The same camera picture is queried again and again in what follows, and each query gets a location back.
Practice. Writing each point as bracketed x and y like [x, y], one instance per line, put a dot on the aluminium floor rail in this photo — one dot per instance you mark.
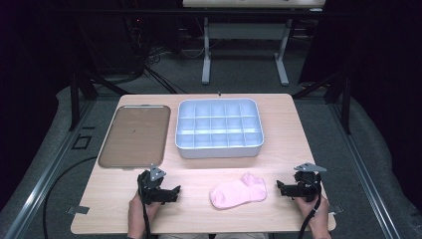
[46, 176]
[365, 179]

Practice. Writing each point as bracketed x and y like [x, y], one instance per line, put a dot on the white desk with metal legs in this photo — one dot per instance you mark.
[245, 31]

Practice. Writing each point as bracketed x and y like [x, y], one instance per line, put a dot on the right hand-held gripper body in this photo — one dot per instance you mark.
[308, 186]

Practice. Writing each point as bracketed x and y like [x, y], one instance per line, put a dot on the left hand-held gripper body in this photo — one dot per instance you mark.
[148, 189]

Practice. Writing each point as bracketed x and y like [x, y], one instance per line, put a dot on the pink sock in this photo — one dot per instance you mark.
[237, 194]

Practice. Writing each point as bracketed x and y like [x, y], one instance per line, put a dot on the brown tray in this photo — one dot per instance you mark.
[136, 136]

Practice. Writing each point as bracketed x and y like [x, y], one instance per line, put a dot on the person's left hand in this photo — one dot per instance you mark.
[136, 209]

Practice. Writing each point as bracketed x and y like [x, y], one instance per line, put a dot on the person's right hand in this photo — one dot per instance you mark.
[320, 212]

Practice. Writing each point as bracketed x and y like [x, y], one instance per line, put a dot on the white compartment storage box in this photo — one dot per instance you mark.
[219, 127]

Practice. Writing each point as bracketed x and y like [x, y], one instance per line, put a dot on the black metal stand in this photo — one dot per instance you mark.
[345, 99]
[75, 99]

